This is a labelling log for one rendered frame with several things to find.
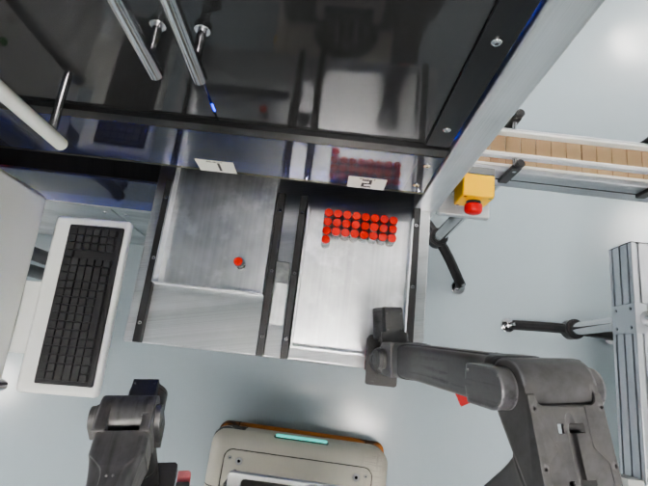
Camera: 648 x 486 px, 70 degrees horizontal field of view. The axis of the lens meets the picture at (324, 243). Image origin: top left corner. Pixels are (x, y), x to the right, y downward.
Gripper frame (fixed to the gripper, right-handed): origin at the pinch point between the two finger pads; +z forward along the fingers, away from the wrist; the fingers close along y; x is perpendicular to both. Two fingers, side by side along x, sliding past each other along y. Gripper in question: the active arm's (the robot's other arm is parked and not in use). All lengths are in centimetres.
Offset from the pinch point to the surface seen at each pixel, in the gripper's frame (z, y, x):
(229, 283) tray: 1.8, 14.3, 36.3
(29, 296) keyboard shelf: 10, 7, 88
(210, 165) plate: -13, 38, 42
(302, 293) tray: 1.9, 13.9, 18.8
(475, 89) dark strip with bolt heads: -50, 38, -5
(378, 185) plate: -11.7, 38.0, 4.1
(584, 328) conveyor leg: 66, 23, -86
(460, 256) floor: 90, 52, -46
